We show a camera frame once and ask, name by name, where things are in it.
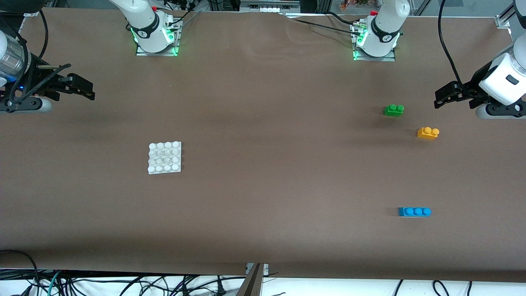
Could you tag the aluminium frame corner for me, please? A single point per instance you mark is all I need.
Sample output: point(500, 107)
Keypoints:
point(32, 14)

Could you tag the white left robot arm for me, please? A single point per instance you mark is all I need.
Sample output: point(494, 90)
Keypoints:
point(386, 28)

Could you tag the aluminium frame post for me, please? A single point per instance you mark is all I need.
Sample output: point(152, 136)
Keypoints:
point(503, 20)

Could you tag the green two-stud block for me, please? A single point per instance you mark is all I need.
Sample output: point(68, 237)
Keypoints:
point(393, 112)

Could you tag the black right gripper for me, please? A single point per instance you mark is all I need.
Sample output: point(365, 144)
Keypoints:
point(41, 84)

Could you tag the white studded base plate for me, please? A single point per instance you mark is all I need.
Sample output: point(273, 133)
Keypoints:
point(164, 158)

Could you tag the grey metal post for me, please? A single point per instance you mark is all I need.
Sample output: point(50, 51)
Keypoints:
point(252, 283)

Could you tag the small metal bracket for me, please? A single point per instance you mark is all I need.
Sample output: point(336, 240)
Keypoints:
point(266, 269)

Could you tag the yellow two-stud block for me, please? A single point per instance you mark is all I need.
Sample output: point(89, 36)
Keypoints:
point(427, 135)

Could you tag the orange background object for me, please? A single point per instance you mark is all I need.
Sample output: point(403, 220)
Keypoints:
point(353, 4)

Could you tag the brown table cover sheet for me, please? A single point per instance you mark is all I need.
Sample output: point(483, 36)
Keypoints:
point(287, 205)

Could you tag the blue three-stud block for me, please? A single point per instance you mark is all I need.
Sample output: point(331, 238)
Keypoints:
point(413, 212)

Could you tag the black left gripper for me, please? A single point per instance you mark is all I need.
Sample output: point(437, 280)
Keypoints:
point(471, 88)

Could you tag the white slotted rail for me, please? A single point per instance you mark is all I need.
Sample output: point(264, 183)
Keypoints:
point(267, 8)

